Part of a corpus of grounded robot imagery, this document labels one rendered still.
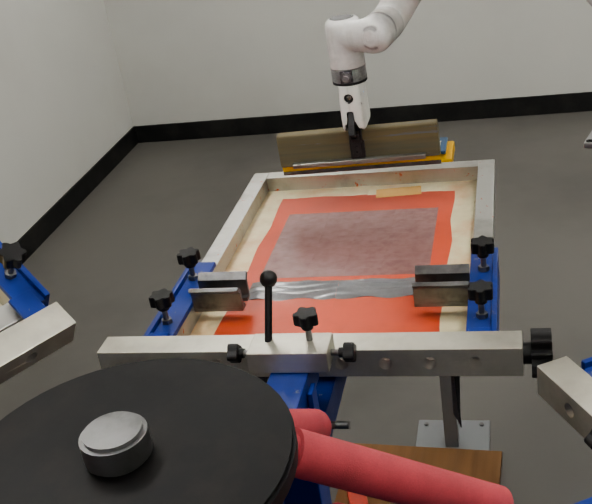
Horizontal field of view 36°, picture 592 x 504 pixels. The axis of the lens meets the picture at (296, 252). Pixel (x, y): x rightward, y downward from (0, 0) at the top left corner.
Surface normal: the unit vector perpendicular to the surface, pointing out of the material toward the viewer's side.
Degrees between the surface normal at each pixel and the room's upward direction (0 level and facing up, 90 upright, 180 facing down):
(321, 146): 90
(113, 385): 0
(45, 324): 32
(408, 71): 90
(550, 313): 0
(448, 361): 90
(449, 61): 90
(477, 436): 0
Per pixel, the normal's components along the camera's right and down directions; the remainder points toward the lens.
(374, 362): -0.20, 0.47
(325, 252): -0.15, -0.88
